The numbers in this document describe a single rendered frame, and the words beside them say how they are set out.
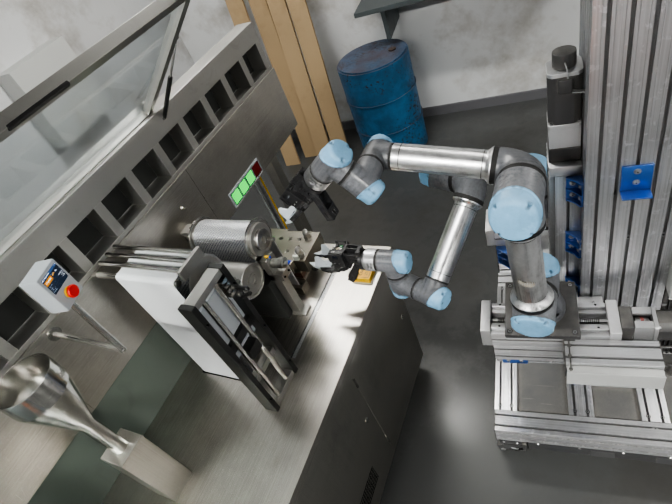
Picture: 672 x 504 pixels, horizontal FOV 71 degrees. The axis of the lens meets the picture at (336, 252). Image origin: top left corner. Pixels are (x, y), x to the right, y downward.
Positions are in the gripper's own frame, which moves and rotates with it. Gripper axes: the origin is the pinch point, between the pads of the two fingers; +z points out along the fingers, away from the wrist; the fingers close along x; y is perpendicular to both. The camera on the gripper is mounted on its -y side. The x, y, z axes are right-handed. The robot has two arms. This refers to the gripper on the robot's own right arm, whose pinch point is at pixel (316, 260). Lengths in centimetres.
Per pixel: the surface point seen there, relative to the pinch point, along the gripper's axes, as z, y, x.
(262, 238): 11.5, 16.7, 6.3
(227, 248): 22.8, 17.2, 12.1
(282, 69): 144, -29, -227
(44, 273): 15, 61, 61
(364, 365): -13.3, -38.9, 17.1
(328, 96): 107, -54, -220
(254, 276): 13.2, 8.9, 16.6
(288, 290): 8.8, -5.2, 10.7
